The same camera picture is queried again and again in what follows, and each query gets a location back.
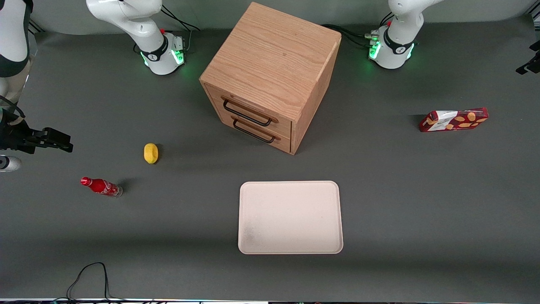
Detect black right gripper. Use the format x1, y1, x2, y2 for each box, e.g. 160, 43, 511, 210
0, 111, 73, 154

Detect red tartan shortbread cookie box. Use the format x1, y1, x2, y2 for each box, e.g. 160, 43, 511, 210
419, 107, 489, 133

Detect beige rectangular plastic tray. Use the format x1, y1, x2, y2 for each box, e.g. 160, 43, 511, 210
238, 181, 344, 255

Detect red cola bottle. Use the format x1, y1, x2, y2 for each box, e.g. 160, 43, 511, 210
80, 176, 123, 198

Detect yellow lemon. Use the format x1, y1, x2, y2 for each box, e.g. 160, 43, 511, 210
143, 143, 159, 164

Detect wooden two-drawer cabinet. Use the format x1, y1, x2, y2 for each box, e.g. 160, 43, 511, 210
199, 2, 342, 155

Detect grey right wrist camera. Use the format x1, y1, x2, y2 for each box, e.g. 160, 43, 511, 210
0, 155, 22, 172

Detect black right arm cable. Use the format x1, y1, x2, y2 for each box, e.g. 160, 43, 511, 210
0, 95, 27, 119

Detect thin black looped cable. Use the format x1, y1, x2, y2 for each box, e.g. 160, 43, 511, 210
53, 262, 127, 303

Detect black right arm base cables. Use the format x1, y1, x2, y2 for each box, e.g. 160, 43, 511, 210
160, 4, 201, 33

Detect black arm base cables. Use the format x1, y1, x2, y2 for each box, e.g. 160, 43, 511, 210
160, 4, 201, 33
321, 24, 380, 48

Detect black left arm base cables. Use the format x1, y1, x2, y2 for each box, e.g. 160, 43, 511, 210
321, 24, 380, 48

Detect black wire drawer handle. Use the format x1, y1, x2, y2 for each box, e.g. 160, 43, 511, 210
231, 116, 281, 144
221, 96, 279, 127

